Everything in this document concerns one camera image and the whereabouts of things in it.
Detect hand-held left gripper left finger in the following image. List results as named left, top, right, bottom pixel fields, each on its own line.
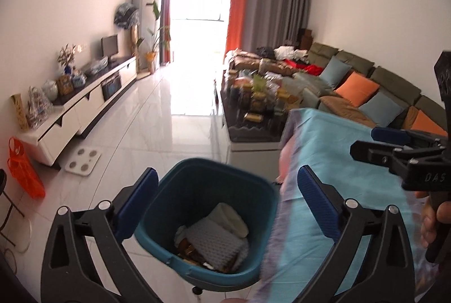
left=40, top=167, right=163, bottom=303

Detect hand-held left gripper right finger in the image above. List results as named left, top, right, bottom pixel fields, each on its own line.
left=297, top=165, right=415, bottom=303

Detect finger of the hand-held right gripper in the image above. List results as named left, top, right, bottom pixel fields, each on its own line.
left=350, top=140, right=445, bottom=180
left=372, top=127, right=448, bottom=146

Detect teal trash bin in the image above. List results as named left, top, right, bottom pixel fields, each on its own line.
left=134, top=157, right=282, bottom=293

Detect person's right hand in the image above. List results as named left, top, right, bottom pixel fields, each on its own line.
left=416, top=190, right=439, bottom=249

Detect blue cushion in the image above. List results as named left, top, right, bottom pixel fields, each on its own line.
left=359, top=92, right=406, bottom=128
left=320, top=56, right=353, bottom=87

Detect orange cushion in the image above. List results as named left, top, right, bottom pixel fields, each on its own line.
left=335, top=72, right=380, bottom=107
left=410, top=110, right=448, bottom=138

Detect blue printed tablecloth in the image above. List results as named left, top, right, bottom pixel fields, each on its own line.
left=254, top=107, right=451, bottom=303

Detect brown sofa throw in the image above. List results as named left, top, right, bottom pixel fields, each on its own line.
left=319, top=95, right=376, bottom=128

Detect green sectional sofa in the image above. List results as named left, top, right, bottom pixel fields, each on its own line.
left=225, top=42, right=448, bottom=138

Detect white body scale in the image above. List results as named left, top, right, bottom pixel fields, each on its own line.
left=64, top=148, right=101, bottom=178

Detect coffee table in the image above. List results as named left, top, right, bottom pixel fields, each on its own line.
left=220, top=88, right=293, bottom=164

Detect white tv cabinet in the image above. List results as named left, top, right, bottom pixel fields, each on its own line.
left=17, top=56, right=138, bottom=170

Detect red cloth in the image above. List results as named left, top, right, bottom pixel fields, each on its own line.
left=285, top=58, right=325, bottom=75

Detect orange mesh bag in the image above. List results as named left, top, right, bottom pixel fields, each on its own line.
left=8, top=137, right=46, bottom=199

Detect brown wooden box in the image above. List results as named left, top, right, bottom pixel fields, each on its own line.
left=298, top=28, right=313, bottom=50

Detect white clothes pile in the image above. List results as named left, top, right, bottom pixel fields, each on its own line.
left=274, top=46, right=307, bottom=61

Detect plastic wrapped gift basket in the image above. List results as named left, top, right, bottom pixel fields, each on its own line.
left=26, top=86, right=53, bottom=129

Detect tall plant in yellow pot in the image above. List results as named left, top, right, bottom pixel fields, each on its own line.
left=137, top=0, right=171, bottom=73

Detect plastic wrapped tray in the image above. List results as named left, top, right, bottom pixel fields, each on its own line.
left=85, top=57, right=109, bottom=75

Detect yellow gift box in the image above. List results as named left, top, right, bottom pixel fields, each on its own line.
left=10, top=93, right=30, bottom=131

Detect black monitor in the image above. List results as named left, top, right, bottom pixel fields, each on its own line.
left=101, top=35, right=119, bottom=62

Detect flowers in blue vase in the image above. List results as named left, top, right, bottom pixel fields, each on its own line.
left=57, top=44, right=87, bottom=76

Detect orange and grey curtain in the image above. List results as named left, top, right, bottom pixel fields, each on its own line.
left=225, top=0, right=313, bottom=57
left=144, top=0, right=175, bottom=64

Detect covered standing fan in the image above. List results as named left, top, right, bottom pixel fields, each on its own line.
left=114, top=2, right=140, bottom=57

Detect bright window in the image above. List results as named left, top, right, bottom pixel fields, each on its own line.
left=169, top=0, right=235, bottom=61

